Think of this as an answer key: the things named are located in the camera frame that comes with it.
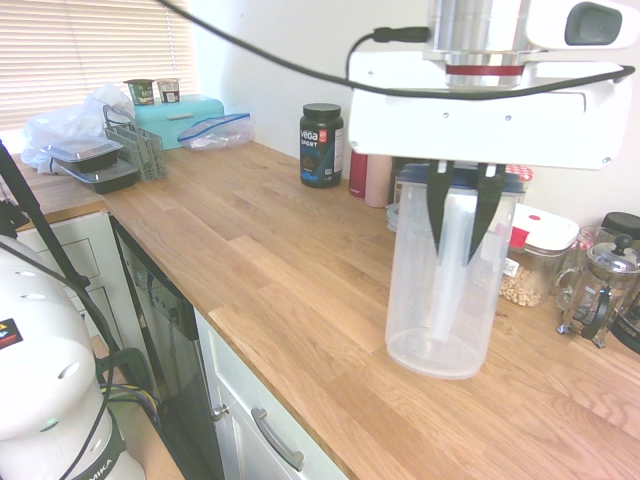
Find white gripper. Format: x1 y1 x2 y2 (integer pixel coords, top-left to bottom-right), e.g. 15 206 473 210
347 48 635 267

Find clear plastic pitcher blue lid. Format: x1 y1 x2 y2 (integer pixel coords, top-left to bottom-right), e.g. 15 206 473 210
384 162 530 380

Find pink water bottle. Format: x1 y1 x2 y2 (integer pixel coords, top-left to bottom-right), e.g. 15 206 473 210
364 153 395 209

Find red water bottle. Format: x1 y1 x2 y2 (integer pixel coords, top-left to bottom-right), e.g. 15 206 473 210
348 149 371 199

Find glass jar red checkered lid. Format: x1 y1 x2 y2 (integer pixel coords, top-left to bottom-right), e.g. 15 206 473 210
503 163 534 207

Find clear container white red-latch lid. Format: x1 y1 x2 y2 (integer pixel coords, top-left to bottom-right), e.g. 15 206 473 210
498 203 581 309

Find clear drinking glass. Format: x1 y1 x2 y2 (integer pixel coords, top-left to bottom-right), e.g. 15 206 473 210
573 226 617 266

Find black Vega protein tub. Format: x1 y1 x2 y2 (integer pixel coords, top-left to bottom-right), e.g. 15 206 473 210
299 102 347 189

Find clear zip bag blue seal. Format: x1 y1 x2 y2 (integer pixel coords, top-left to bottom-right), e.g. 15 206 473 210
177 112 256 151

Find teal metal bread box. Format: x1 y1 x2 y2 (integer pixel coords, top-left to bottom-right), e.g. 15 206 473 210
131 93 226 152

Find brown yoghurt cup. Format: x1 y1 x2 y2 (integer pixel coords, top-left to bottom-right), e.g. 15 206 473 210
155 77 182 105

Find black dishwasher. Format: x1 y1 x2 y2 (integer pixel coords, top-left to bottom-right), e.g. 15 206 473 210
109 214 226 480

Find grey cutlery basket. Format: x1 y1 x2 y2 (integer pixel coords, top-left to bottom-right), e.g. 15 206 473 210
102 105 169 183

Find black meal container clear lid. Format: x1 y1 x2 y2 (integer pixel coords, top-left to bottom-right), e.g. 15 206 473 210
40 133 124 174
58 158 142 196

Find white window blinds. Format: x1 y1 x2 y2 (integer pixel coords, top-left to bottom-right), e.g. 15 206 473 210
0 0 195 135

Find white plastic bag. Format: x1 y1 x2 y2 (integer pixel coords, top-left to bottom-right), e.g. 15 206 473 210
20 83 137 174

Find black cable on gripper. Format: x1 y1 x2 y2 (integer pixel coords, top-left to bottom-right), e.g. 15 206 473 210
154 0 637 99

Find metal drawer handle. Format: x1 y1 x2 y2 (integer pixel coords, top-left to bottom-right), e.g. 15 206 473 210
250 406 306 472

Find bundle of coloured cables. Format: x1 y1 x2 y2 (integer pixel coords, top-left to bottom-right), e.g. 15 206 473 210
98 347 164 434

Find black camera stand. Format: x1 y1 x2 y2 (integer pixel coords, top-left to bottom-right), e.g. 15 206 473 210
0 138 122 354

